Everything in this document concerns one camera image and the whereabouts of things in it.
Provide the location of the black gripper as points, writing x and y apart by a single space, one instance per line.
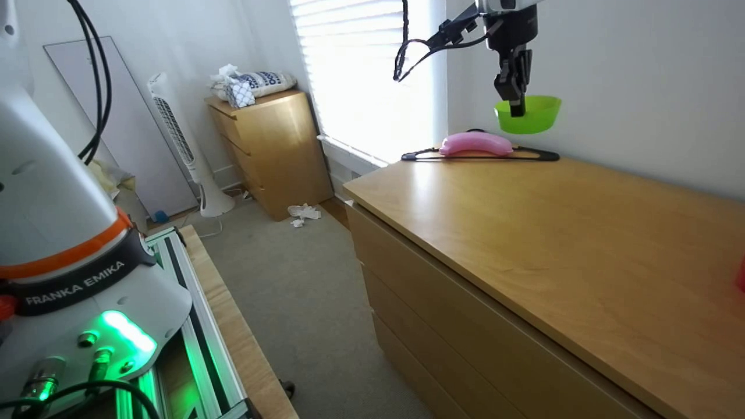
513 25

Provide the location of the green plastic bowl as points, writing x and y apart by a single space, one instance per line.
540 116

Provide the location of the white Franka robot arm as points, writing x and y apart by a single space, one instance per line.
48 194

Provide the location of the large wooden chest of drawers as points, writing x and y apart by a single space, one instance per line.
544 246

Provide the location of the pink padded object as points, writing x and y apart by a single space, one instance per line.
478 143

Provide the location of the white window blind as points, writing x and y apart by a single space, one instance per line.
351 76

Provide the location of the striped folded cloth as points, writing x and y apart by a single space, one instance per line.
270 79

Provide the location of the small wooden dresser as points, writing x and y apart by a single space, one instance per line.
275 152

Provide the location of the white crumpled paper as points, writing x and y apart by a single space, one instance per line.
304 211

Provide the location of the white crumpled cloth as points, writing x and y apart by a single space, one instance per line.
236 92

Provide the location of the white tower fan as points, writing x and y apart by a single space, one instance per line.
182 146

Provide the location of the wooden robot stand top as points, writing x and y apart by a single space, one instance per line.
233 327

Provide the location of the beige cloth bundle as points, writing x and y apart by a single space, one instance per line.
108 177

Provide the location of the aluminium frame rails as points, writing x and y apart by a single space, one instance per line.
204 364

